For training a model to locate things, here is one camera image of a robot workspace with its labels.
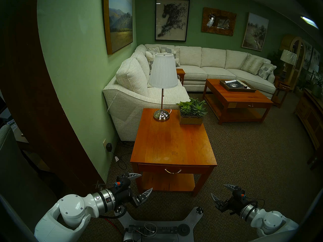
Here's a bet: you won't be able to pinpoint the grey robot base frame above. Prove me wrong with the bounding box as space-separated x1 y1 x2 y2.
118 206 204 242

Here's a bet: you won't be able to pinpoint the fluorescent ceiling light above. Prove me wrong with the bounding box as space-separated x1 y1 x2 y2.
300 16 319 29

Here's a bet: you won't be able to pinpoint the wooden drawer with metal handle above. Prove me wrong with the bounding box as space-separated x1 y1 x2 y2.
138 163 210 174

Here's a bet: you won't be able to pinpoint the tall leafy floor plant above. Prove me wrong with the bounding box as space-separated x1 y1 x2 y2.
267 50 284 77

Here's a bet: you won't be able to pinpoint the orange wooden end table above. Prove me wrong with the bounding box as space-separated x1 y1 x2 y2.
130 108 218 197

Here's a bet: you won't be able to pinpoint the light wooden sideboard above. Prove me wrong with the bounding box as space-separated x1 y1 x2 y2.
295 88 323 151

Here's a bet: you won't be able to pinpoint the potted green plant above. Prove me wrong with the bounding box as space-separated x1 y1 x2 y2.
312 73 323 98

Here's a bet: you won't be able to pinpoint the orange wooden coffee table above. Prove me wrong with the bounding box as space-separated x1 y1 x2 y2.
202 79 274 125

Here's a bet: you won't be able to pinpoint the cream sectional sofa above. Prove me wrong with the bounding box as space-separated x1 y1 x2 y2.
102 44 277 141

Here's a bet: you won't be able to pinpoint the dark hardcover book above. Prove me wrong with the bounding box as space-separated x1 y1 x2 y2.
225 80 248 89

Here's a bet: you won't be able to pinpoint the succulent plants in box planter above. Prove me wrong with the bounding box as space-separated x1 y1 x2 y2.
176 98 208 125

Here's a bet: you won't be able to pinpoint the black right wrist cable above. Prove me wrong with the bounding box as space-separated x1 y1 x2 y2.
249 199 266 209

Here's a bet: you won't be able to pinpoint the arched light wood cabinet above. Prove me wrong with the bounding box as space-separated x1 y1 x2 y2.
280 35 306 90

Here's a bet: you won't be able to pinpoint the small wooden side table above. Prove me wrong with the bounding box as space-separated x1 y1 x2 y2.
176 68 186 86

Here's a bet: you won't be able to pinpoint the white shade chrome table lamp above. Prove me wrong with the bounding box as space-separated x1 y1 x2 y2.
148 53 178 122

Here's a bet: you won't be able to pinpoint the framed palm tree picture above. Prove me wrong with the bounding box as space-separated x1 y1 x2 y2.
303 41 313 70
311 49 321 74

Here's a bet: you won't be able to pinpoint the framed mountain landscape painting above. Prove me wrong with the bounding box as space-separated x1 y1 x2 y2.
102 0 133 55

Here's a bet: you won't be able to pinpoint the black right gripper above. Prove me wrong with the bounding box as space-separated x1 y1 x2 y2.
211 184 249 216

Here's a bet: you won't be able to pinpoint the dark wooden end table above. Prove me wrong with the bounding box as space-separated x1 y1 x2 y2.
271 76 293 109

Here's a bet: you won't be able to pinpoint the black floor cable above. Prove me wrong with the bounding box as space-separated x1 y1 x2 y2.
117 155 128 171

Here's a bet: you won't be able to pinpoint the black framed horse artwork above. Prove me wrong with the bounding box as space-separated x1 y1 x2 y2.
155 0 190 42

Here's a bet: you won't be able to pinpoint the dark brown wooden door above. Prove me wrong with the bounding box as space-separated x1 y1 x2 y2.
0 0 105 194

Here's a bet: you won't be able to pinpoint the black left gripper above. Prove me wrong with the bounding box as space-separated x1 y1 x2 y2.
114 173 153 209

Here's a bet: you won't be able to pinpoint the lamp with wrapped shade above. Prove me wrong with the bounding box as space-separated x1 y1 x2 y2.
280 49 298 79

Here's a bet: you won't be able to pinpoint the dark wooden serving tray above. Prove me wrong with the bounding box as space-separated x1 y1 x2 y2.
219 79 257 93

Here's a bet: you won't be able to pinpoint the framed tree path painting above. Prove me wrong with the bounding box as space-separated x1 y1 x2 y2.
241 12 269 52

